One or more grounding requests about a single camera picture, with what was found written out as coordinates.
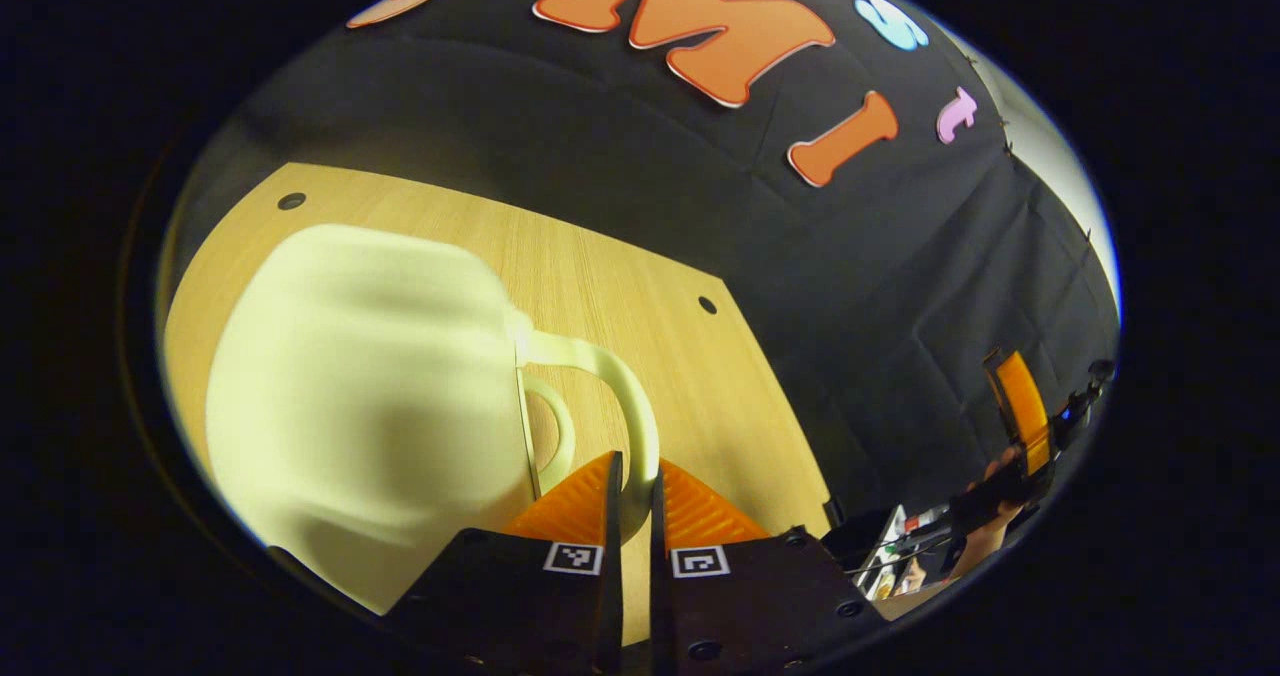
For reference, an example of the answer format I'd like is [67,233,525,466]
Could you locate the dark box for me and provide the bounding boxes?
[822,499,901,562]

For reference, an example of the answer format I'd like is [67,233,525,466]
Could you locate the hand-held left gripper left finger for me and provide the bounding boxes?
[385,451,626,676]

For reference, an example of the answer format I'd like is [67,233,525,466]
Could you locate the black backdrop cloth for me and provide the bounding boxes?
[190,0,1121,557]

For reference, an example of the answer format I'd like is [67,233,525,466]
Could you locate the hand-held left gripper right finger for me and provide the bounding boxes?
[650,459,891,676]

